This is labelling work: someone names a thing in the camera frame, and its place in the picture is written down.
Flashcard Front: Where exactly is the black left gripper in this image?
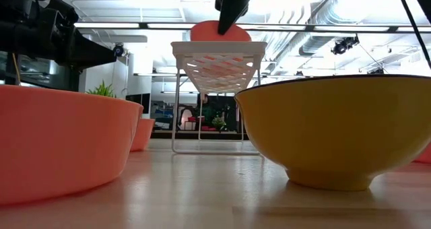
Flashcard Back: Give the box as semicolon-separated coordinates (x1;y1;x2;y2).
32;0;118;71

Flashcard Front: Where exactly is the green plant in white pot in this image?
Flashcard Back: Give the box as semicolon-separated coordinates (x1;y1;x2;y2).
86;80;117;99

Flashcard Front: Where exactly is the black hanging ceiling device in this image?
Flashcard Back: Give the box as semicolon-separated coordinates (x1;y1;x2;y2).
331;35;360;56

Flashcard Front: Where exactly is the black aluminium table frame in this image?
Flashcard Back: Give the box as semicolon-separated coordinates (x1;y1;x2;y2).
151;130;250;141

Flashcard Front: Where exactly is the white wire mesh rack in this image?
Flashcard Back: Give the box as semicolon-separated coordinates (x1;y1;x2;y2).
170;41;269;156

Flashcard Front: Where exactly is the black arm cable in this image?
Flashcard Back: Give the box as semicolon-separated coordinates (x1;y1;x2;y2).
393;0;431;70

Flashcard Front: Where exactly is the yellow floral patterned mini bowl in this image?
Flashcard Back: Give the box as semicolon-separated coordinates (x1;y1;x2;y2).
234;74;431;192

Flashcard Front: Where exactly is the small background potted plant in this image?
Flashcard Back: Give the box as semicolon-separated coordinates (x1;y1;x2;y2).
211;116;227;131

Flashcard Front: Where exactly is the thin yellow hanging cable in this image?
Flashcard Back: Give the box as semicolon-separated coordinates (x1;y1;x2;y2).
11;52;22;86

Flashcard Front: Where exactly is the person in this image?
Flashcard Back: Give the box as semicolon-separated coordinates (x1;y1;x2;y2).
201;102;216;123

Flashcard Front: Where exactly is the silver ceiling ventilation duct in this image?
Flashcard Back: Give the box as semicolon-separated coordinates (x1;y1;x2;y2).
265;0;398;63

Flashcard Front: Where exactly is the black computer monitor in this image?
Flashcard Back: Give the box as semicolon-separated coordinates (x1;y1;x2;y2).
125;93;152;115

